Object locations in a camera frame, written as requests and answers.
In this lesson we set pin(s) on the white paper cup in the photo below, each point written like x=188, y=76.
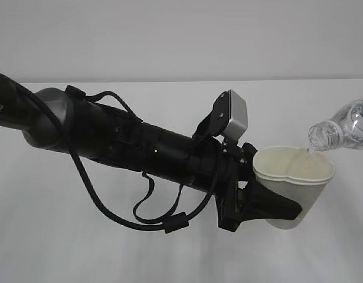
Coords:
x=294, y=173

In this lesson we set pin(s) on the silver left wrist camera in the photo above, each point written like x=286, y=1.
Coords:
x=228, y=118

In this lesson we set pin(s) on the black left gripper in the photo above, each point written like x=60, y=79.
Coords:
x=233, y=164

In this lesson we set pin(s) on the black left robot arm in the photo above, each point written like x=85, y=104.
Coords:
x=69, y=121

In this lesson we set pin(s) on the clear plastic water bottle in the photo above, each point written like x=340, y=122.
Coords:
x=343, y=130

